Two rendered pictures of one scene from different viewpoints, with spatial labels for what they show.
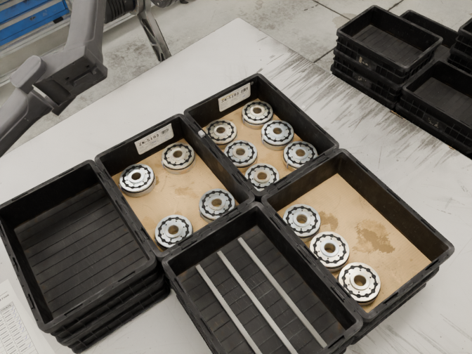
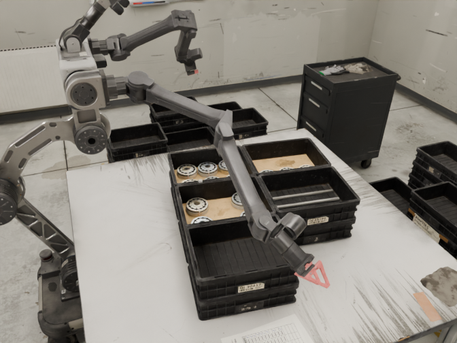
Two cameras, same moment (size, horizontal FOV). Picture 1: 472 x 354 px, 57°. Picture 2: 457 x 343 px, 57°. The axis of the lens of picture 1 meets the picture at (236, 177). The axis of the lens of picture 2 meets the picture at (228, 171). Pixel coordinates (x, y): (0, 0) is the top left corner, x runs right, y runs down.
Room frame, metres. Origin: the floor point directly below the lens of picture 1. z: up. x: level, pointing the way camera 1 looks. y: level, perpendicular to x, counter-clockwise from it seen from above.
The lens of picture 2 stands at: (0.26, 1.60, 2.06)
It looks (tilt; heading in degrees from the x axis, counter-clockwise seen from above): 33 degrees down; 287
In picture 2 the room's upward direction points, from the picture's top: 1 degrees clockwise
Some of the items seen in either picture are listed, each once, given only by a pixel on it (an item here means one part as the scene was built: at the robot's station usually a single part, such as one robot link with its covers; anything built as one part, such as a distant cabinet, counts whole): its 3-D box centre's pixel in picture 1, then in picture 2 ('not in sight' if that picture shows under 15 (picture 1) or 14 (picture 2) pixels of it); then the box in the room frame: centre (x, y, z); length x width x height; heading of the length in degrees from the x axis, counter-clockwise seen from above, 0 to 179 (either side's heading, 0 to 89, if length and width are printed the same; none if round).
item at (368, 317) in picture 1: (352, 225); (285, 156); (0.53, -0.28, 0.92); 0.40 x 0.30 x 0.02; 31
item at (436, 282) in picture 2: not in sight; (450, 284); (-0.29, 0.16, 0.71); 0.22 x 0.19 x 0.01; 39
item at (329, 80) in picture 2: not in sight; (341, 119); (0.29, -1.83, 0.45); 0.60 x 0.45 x 0.90; 39
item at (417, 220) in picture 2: not in sight; (423, 233); (-0.30, -0.53, 0.41); 0.31 x 0.02 x 0.16; 129
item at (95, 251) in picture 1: (78, 245); (241, 256); (0.56, 0.44, 0.87); 0.40 x 0.30 x 0.11; 31
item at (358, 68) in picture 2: not in sight; (358, 67); (0.23, -1.94, 0.88); 0.29 x 0.22 x 0.03; 39
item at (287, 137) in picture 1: (277, 132); (207, 167); (0.91, -0.14, 0.86); 0.10 x 0.10 x 0.01
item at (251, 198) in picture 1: (171, 179); (223, 201); (0.71, 0.18, 0.92); 0.40 x 0.30 x 0.02; 31
